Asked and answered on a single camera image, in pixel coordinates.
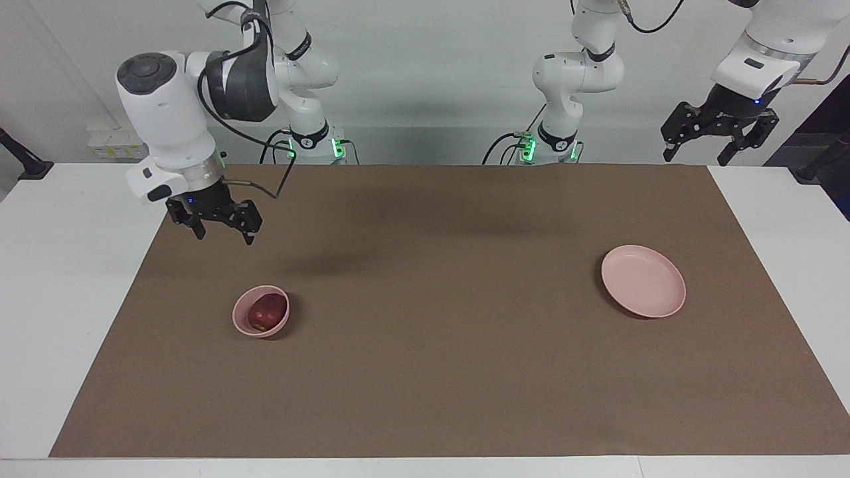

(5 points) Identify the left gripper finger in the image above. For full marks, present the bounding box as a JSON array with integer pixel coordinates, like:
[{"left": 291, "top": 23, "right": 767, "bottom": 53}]
[
  {"left": 717, "top": 109, "right": 780, "bottom": 167},
  {"left": 661, "top": 101, "right": 705, "bottom": 163}
]

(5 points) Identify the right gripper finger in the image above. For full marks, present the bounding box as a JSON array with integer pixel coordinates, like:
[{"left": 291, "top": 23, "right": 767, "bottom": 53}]
[
  {"left": 165, "top": 198, "right": 207, "bottom": 240},
  {"left": 228, "top": 199, "right": 264, "bottom": 247}
]

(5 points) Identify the red apple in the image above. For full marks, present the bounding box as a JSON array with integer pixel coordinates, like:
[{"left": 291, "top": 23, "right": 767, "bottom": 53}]
[{"left": 248, "top": 293, "right": 288, "bottom": 331}]

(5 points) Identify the pink bowl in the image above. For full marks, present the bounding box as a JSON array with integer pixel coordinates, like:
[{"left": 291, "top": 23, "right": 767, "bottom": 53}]
[{"left": 231, "top": 285, "right": 291, "bottom": 339}]

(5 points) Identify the pink plate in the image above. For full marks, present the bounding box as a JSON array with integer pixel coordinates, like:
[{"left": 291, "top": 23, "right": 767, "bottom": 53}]
[{"left": 601, "top": 244, "right": 687, "bottom": 319}]

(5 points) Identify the black clamp stand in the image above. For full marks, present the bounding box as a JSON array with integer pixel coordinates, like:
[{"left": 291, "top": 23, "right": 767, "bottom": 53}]
[
  {"left": 794, "top": 133, "right": 850, "bottom": 183},
  {"left": 0, "top": 127, "right": 54, "bottom": 181}
]

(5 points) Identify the dark side panel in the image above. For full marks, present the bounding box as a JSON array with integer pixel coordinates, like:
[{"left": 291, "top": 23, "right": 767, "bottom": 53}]
[{"left": 764, "top": 73, "right": 850, "bottom": 220}]

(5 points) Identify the brown table mat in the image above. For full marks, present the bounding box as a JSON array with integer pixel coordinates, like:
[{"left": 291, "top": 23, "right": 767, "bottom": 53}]
[{"left": 50, "top": 164, "right": 850, "bottom": 459}]

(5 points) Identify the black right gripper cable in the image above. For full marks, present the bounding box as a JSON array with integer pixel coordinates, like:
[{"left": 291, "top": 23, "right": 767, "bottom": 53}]
[{"left": 198, "top": 0, "right": 297, "bottom": 200}]

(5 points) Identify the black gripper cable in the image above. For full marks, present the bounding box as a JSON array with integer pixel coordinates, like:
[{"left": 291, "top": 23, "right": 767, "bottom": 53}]
[
  {"left": 198, "top": 0, "right": 297, "bottom": 200},
  {"left": 623, "top": 0, "right": 850, "bottom": 86}
]

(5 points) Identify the black right base cable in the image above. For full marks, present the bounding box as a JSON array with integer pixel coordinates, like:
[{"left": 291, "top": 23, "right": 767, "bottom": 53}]
[{"left": 259, "top": 128, "right": 294, "bottom": 165}]

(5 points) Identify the black base cable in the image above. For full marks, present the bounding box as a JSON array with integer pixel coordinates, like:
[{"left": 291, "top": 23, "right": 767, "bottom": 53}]
[
  {"left": 259, "top": 128, "right": 294, "bottom": 165},
  {"left": 481, "top": 103, "right": 547, "bottom": 165}
]

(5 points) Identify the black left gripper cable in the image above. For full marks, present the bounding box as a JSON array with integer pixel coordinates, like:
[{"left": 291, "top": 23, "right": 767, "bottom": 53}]
[{"left": 623, "top": 0, "right": 850, "bottom": 86}]

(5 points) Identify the white wall socket box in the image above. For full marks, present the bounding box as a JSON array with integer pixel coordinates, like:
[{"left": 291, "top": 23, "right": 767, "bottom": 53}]
[{"left": 88, "top": 127, "right": 159, "bottom": 160}]

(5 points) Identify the black left base cable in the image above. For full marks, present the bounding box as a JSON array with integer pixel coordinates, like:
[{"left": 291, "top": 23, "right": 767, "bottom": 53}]
[{"left": 481, "top": 103, "right": 547, "bottom": 165}]

